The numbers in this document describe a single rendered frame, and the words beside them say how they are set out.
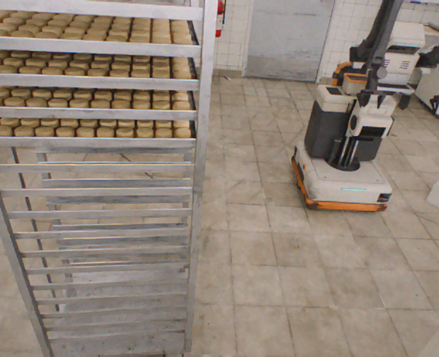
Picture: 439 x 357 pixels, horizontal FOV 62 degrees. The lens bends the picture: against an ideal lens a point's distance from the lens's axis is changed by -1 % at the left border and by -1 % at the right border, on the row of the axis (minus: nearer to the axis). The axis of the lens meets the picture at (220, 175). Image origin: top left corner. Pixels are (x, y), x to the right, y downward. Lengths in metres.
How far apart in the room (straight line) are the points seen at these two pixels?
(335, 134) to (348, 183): 0.38
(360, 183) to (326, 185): 0.27
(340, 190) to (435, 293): 0.87
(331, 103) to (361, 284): 1.24
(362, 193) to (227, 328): 1.42
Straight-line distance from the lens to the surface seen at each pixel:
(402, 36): 2.44
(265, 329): 2.16
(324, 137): 2.92
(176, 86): 1.02
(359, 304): 2.44
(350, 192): 2.86
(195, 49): 0.99
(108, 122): 1.20
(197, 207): 1.21
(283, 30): 5.15
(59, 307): 2.08
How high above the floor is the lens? 1.79
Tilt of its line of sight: 35 degrees down
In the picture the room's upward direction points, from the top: 6 degrees clockwise
